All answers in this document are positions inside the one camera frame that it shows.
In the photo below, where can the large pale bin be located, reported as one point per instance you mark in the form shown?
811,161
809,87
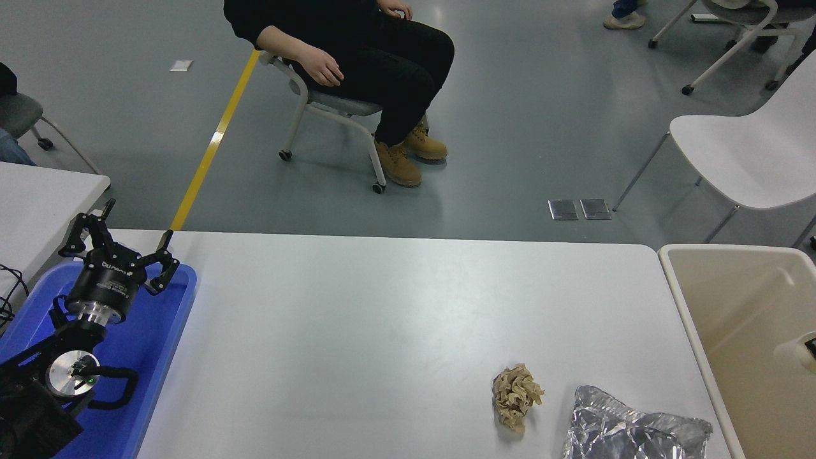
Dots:
739,319

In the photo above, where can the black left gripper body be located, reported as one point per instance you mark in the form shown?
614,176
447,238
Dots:
105,284

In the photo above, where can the grey wheeled office chair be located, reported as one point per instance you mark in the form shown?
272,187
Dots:
758,14

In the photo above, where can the tan paper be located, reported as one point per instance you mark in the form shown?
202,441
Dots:
516,395

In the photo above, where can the grey swivel chair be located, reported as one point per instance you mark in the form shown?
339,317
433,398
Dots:
16,115

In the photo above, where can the blue plastic tray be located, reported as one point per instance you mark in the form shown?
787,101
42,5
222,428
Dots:
159,331

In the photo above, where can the yellow floor tape line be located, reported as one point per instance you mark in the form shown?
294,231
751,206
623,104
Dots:
210,146

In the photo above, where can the white-framed office chair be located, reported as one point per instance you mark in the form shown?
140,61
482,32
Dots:
331,105

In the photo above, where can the white paper cup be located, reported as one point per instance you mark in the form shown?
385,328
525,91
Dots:
792,354

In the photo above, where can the person's left hand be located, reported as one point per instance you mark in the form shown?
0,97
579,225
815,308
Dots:
395,6

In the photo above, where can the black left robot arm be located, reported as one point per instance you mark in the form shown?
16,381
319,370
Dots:
25,414

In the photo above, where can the person's right hand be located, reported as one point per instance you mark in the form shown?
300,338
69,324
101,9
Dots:
322,67

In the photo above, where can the person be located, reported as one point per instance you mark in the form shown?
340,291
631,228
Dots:
804,50
382,57
9,153
625,21

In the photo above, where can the silver floor plate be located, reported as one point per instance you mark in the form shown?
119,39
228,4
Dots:
595,209
563,210

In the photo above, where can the white side table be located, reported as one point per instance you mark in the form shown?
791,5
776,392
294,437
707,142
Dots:
38,204

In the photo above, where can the white plastic chair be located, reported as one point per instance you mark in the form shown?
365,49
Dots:
765,146

